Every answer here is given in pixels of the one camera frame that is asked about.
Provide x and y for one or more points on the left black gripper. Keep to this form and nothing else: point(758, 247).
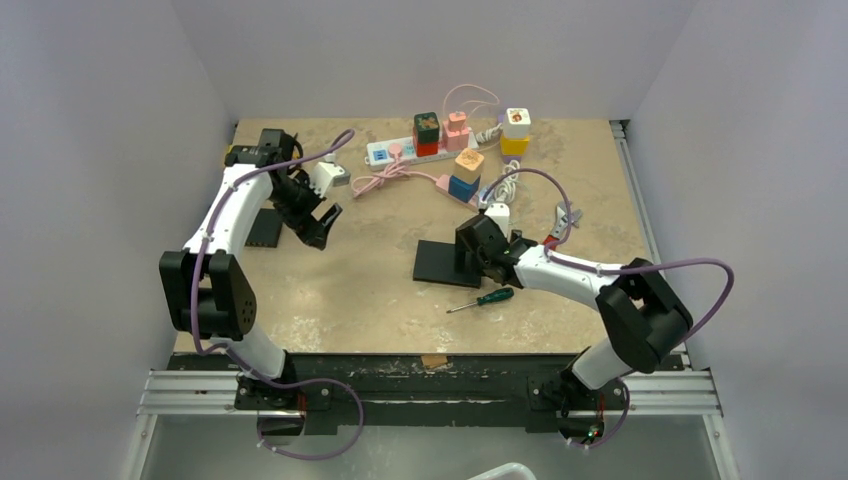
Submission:
point(309, 230)

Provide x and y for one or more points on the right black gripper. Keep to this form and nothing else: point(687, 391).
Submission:
point(473, 245)

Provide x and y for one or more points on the black box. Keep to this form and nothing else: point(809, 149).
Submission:
point(434, 264)
point(266, 230)

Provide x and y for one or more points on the green handled screwdriver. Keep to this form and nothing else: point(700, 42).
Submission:
point(496, 296)

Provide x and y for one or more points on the red handled adjustable wrench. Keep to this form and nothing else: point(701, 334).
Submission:
point(563, 220)

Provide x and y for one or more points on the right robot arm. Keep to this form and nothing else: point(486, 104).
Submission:
point(643, 317)

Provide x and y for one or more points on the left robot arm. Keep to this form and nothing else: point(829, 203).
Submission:
point(207, 292)

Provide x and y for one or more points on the pink plug adapter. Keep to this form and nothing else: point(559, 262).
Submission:
point(455, 132)

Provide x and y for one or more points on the blue cube adapter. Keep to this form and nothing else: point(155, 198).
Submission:
point(462, 190)

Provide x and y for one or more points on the pink power strip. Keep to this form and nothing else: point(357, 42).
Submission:
point(474, 196)

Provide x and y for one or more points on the orange cube adapter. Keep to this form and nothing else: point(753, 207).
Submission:
point(468, 166)

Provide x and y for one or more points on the red cube adapter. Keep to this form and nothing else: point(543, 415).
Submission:
point(424, 149)

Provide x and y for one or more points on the white power strip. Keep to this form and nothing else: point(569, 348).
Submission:
point(381, 154)

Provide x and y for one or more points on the yellow cube adapter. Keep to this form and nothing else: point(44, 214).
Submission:
point(513, 146)

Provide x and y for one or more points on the green cube adapter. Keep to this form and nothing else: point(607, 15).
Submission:
point(426, 128)

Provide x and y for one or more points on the white cube adapter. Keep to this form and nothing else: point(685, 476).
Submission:
point(516, 123)

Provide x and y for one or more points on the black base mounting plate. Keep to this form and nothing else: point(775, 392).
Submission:
point(331, 391)

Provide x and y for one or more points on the aluminium frame rail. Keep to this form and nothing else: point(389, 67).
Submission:
point(682, 393)

